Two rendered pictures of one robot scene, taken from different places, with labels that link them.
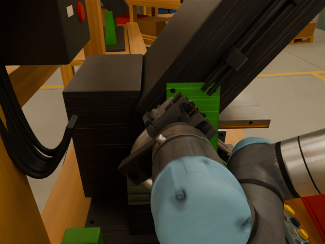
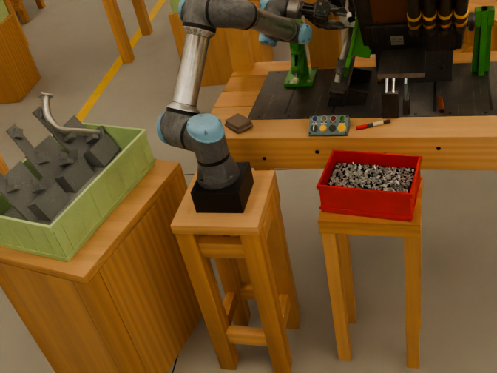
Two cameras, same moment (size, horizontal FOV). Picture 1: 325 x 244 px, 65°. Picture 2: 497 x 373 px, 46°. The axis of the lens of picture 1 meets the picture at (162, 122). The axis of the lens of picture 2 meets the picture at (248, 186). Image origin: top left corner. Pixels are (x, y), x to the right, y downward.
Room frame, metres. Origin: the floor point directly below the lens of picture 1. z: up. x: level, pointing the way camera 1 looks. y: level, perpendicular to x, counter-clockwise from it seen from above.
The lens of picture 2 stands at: (0.89, -2.17, 2.14)
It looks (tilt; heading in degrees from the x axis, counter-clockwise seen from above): 37 degrees down; 115
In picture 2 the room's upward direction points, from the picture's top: 13 degrees counter-clockwise
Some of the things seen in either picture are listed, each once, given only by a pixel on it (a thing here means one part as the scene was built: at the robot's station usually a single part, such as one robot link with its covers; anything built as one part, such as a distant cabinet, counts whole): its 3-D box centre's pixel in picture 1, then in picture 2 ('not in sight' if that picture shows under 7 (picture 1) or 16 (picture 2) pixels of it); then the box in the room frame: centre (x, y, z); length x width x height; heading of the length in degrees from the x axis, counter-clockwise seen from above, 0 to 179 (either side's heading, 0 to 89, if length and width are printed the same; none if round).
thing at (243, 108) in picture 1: (194, 112); (403, 52); (0.66, -0.09, 1.11); 0.39 x 0.16 x 0.03; 93
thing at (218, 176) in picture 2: not in sight; (215, 165); (0.08, -0.68, 0.99); 0.15 x 0.15 x 0.10
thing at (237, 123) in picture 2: not in sight; (238, 123); (0.02, -0.29, 0.91); 0.10 x 0.08 x 0.03; 143
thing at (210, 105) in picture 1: (190, 122); (362, 36); (0.51, -0.06, 1.17); 0.13 x 0.12 x 0.20; 3
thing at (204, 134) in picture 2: not in sight; (206, 136); (0.07, -0.67, 1.11); 0.13 x 0.12 x 0.14; 160
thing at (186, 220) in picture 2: not in sight; (225, 200); (0.08, -0.68, 0.83); 0.32 x 0.32 x 0.04; 5
